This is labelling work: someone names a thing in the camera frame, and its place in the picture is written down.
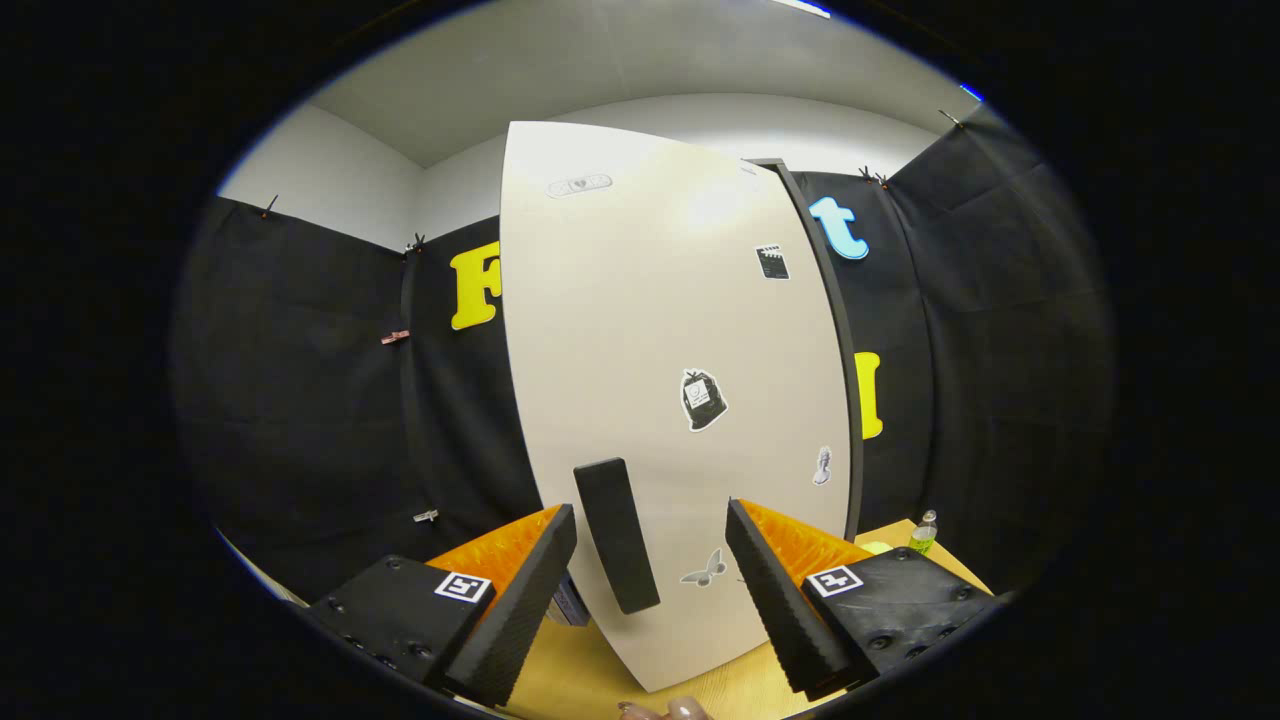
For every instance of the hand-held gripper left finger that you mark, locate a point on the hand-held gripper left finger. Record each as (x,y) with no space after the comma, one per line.
(520,610)

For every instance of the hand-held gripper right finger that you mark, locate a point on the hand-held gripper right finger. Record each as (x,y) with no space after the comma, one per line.
(778,610)

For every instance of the grey shoe cabinet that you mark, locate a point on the grey shoe cabinet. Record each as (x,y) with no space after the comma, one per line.
(853,490)

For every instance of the beige shoe cabinet door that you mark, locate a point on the beige shoe cabinet door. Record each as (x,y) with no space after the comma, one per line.
(640,350)

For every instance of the blue book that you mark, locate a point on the blue book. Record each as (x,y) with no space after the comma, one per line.
(570,605)

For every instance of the green drink bottle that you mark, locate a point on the green drink bottle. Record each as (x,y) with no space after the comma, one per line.
(923,538)

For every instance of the black backdrop cloth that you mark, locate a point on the black backdrop cloth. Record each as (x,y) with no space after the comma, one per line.
(300,420)

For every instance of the red clip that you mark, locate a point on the red clip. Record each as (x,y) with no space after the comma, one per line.
(395,337)

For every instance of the white ceiling light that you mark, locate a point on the white ceiling light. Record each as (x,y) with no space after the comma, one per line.
(800,7)
(971,92)

